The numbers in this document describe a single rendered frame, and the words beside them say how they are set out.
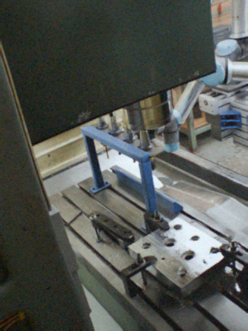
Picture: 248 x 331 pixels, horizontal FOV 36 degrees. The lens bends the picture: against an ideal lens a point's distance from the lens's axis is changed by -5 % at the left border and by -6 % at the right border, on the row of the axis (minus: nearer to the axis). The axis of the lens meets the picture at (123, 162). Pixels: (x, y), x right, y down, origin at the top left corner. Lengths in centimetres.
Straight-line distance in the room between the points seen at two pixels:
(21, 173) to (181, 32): 63
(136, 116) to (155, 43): 23
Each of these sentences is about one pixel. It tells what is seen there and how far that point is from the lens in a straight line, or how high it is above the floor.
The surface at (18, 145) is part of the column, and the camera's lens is 66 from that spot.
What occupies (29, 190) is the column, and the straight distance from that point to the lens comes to 70.
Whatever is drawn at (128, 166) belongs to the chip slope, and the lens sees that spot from 233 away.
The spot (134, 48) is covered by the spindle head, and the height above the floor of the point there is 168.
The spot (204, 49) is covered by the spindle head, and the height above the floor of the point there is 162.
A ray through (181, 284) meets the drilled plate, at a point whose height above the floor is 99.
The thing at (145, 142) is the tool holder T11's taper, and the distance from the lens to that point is 149.
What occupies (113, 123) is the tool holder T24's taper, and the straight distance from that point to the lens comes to 166.
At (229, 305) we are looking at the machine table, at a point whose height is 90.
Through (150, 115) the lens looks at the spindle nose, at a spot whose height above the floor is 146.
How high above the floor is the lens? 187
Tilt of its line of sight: 27 degrees down
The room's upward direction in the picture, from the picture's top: 12 degrees counter-clockwise
